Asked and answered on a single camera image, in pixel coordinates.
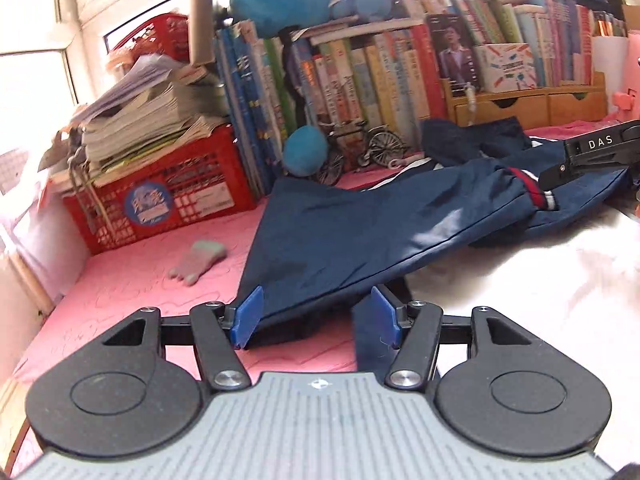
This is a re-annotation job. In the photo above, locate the red plastic crate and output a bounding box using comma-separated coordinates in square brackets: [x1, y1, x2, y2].
[62, 122, 258, 256]

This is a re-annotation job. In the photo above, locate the cardboard tube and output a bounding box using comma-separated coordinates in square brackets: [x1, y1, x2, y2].
[189, 0, 215, 67]

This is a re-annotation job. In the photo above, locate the row of colourful picture books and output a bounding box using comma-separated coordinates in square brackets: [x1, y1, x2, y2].
[295, 22, 448, 146]

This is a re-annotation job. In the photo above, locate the white wire grid panel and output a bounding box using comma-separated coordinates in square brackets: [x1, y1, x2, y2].
[0, 147, 31, 196]

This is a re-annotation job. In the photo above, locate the pink house model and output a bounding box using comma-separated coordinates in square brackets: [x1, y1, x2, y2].
[612, 32, 640, 116]

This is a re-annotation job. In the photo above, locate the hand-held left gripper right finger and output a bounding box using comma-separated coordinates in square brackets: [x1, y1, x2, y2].
[370, 284, 533, 391]

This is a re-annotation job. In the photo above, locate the stack of papers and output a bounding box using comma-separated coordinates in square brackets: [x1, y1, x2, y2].
[40, 52, 231, 196]

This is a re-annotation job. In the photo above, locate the pink rabbit print blanket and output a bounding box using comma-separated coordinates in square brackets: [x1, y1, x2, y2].
[0, 125, 640, 480]

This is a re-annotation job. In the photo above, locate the flat lying book stack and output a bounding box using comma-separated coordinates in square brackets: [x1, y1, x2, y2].
[290, 15, 426, 43]

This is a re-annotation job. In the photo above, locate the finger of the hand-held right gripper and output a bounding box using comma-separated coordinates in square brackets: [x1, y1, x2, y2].
[537, 162, 632, 187]

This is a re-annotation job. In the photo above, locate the white and navy jacket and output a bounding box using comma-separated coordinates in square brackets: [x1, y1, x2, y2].
[234, 116, 640, 466]

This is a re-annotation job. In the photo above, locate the row of tall blue books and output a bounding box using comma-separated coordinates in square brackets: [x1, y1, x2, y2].
[216, 20, 296, 198]

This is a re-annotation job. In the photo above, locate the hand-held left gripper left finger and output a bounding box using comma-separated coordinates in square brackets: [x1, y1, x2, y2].
[102, 286, 265, 392]

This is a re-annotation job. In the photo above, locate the black smartphone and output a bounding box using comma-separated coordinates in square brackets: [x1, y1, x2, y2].
[425, 12, 483, 93]

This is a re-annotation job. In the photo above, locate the miniature bicycle model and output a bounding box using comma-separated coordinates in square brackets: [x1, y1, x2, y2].
[315, 120, 407, 187]

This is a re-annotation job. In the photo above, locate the white box with pencil print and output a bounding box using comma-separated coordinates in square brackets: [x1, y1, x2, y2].
[472, 42, 538, 93]

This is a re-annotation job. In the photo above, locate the wooden drawer organizer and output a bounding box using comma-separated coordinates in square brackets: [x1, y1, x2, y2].
[442, 72, 608, 128]

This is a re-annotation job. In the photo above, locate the red plastic basket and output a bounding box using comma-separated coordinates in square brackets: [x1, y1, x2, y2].
[107, 12, 191, 66]

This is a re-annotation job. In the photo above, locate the white container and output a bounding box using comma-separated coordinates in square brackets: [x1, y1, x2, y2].
[592, 35, 628, 81]

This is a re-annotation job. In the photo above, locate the black hanging strap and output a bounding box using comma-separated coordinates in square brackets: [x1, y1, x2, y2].
[279, 27, 307, 128]

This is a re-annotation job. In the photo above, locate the blue whale plush toy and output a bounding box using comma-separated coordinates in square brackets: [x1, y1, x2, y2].
[229, 0, 333, 38]

